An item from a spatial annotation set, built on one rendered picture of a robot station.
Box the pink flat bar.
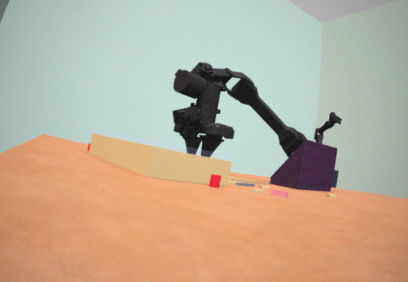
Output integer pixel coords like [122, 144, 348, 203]
[272, 189, 288, 197]

